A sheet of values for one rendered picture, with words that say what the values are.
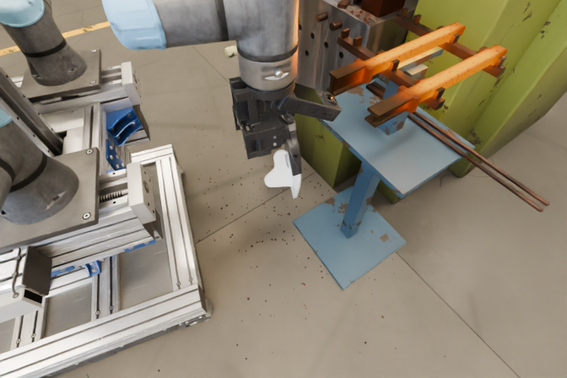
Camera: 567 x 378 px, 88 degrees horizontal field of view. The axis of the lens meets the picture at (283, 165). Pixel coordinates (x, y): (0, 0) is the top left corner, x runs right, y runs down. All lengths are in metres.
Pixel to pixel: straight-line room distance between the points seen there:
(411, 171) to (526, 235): 1.15
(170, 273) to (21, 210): 0.66
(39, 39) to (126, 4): 0.79
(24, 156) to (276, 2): 0.55
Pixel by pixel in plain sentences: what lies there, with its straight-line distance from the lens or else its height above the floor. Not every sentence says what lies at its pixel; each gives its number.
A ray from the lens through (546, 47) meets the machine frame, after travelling 1.54.
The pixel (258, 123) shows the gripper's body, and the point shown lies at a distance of 0.43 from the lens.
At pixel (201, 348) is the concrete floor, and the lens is 1.42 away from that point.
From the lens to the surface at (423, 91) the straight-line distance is 0.66.
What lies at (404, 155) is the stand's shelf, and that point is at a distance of 0.90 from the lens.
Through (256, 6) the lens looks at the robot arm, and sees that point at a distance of 0.33.
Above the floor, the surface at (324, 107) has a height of 1.08.
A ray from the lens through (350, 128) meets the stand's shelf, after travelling 0.93.
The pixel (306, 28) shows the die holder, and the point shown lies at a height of 0.78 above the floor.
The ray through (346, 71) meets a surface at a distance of 0.64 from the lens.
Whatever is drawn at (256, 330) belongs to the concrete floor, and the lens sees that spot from 1.39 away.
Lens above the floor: 1.37
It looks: 51 degrees down
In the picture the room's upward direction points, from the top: straight up
